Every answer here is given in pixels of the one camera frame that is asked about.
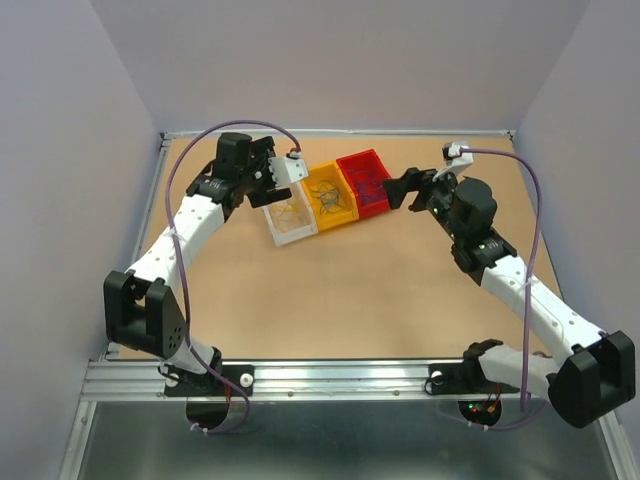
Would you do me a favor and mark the yellow plastic bin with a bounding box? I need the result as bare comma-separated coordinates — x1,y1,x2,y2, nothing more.
302,162,359,232

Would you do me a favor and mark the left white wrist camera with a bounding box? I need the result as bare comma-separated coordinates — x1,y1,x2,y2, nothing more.
268,152,309,188

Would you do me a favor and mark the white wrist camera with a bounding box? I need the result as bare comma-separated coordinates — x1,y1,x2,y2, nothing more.
268,152,309,188
433,141,474,181

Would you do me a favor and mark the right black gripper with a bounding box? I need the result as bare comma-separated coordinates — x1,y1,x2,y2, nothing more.
381,164,464,243

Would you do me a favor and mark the purple thin wire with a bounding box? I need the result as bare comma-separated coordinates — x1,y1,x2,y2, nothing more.
349,159,389,209

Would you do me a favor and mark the aluminium front rail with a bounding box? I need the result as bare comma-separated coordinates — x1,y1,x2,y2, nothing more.
80,358,521,403

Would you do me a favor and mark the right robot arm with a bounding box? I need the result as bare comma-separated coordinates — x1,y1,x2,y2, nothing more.
383,168,636,428

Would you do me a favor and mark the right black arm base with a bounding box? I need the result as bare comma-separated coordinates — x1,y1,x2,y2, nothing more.
423,361,519,396

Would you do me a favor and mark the yellow thin wire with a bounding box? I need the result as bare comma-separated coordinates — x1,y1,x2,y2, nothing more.
269,197,311,235

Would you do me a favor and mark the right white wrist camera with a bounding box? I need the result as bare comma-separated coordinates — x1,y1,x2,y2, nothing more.
433,141,474,181

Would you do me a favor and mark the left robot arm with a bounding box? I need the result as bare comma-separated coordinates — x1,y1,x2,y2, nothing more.
103,132,308,394

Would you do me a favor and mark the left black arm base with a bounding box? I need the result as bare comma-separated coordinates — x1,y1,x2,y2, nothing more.
157,363,255,398

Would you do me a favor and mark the white plastic bin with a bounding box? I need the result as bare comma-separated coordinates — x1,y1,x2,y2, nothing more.
262,183,319,247

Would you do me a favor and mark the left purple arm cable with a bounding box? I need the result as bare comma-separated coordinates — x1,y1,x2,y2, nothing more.
165,119,302,435

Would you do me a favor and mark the red plastic bin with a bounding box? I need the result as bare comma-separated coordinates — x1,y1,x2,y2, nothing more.
336,149,391,219

